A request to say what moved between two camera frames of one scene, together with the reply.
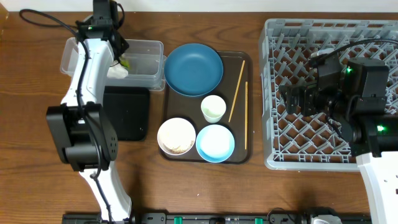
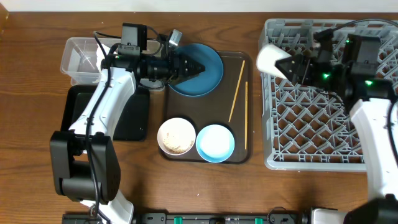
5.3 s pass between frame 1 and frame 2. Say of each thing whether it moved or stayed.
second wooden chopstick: stayed
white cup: moved
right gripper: moved
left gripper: moved
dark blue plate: stayed
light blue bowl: stayed
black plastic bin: stayed
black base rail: stayed
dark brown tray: stayed
